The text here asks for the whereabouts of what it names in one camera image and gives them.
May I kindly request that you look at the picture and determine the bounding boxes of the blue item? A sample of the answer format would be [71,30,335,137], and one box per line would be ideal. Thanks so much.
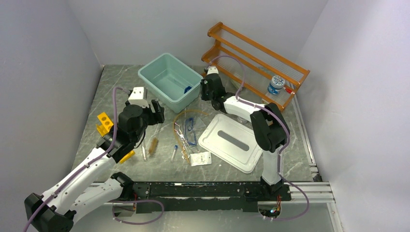
[184,86,192,94]

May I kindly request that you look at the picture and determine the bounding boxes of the blue capped tube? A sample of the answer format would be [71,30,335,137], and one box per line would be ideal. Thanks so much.
[171,145,178,163]

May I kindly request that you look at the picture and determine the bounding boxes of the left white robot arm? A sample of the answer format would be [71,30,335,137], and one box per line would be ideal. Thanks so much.
[24,100,164,232]

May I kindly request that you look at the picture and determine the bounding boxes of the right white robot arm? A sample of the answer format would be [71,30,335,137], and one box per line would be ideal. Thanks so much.
[200,66,291,200]

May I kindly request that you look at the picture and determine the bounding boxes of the yellow rubber tubing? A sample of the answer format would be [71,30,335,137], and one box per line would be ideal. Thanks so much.
[173,109,209,164]

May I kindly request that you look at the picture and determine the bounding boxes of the brown test tube brush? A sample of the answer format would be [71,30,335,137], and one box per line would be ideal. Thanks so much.
[148,124,162,156]

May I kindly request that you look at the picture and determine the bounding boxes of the clear glass test tube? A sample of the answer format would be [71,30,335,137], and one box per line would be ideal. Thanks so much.
[141,140,147,161]

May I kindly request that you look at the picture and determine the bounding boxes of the clear plastic funnel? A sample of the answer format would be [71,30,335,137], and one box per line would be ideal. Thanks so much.
[192,117,207,130]

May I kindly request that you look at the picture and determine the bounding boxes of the light green plastic bin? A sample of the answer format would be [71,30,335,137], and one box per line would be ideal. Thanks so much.
[138,53,202,113]

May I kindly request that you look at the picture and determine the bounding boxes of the clear round plastic container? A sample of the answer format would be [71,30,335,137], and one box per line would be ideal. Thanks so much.
[237,116,248,125]

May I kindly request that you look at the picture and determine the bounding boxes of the blue safety glasses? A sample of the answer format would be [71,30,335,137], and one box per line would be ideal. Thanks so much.
[184,117,197,146]

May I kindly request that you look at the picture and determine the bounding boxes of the orange wooden shelf rack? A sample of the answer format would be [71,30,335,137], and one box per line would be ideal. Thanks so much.
[201,22,310,111]

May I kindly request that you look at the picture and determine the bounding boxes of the yellow test tube rack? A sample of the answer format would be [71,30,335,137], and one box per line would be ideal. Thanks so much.
[96,112,135,163]

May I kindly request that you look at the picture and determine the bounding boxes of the metal crucible tongs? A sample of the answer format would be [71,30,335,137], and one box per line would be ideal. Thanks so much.
[174,122,195,164]

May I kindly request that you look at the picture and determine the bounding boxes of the white plastic bin lid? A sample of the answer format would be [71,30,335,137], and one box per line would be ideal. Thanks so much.
[198,114,262,174]

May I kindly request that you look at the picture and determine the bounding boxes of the blue white lidded jar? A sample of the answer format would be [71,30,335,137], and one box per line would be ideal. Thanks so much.
[267,75,285,95]

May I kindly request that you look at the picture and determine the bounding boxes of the small white plastic bag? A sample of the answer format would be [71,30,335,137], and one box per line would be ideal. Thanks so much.
[190,151,212,167]

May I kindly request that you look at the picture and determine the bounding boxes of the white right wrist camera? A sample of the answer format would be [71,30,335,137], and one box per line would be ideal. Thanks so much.
[206,66,219,75]

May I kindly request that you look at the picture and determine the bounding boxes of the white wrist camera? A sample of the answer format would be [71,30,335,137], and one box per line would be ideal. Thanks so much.
[206,66,219,75]
[128,87,149,108]

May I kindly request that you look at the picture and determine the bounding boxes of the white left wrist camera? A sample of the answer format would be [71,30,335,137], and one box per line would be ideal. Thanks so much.
[128,87,149,108]

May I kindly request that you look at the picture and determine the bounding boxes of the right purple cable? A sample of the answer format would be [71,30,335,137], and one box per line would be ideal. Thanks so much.
[203,55,310,222]

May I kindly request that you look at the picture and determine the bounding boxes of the purple cable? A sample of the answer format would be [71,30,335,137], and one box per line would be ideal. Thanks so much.
[22,87,165,232]
[203,55,310,222]

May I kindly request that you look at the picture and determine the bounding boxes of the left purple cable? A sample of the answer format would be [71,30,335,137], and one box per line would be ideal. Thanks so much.
[22,87,165,232]

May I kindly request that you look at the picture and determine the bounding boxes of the black mounting rail base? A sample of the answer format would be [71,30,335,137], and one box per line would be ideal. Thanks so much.
[116,180,292,213]

